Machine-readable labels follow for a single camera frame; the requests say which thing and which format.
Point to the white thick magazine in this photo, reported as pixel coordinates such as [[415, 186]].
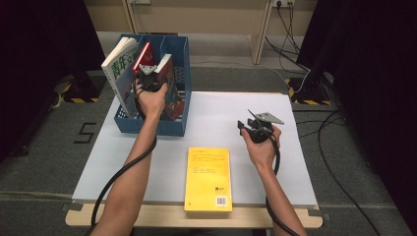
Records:
[[119, 72]]

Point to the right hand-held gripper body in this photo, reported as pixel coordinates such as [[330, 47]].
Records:
[[260, 134]]

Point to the black curtain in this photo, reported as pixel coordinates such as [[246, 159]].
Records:
[[32, 65], [377, 65]]

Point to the yellow paperback book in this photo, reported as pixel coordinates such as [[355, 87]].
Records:
[[208, 177]]

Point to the black stand base striped tape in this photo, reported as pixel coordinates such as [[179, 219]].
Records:
[[82, 88], [308, 90]]

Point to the person's left hand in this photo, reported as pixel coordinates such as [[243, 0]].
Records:
[[150, 103]]

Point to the white wall socket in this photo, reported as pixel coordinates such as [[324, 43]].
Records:
[[283, 2], [141, 1]]

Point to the beige wooden desk leg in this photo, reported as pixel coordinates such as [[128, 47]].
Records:
[[260, 32], [131, 16]]

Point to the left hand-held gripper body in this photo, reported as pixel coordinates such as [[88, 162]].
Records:
[[149, 82]]

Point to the person's right hand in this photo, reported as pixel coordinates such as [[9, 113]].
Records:
[[262, 154]]

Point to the blue plastic file rack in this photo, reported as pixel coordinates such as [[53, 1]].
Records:
[[131, 126]]

